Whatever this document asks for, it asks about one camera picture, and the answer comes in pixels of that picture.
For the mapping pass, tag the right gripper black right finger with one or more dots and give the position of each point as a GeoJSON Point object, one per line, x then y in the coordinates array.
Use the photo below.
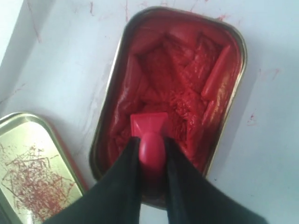
{"type": "Point", "coordinates": [192, 199]}

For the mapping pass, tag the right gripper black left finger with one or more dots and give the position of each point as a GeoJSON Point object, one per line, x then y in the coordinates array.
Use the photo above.
{"type": "Point", "coordinates": [115, 199]}

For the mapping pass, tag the red stamp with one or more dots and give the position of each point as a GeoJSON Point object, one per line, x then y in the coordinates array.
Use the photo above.
{"type": "Point", "coordinates": [151, 128]}

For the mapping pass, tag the red ink pad tin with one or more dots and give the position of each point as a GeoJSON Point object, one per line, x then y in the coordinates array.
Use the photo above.
{"type": "Point", "coordinates": [184, 64]}

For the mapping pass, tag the gold tin lid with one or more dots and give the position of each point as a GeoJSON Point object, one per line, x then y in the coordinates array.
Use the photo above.
{"type": "Point", "coordinates": [38, 177]}

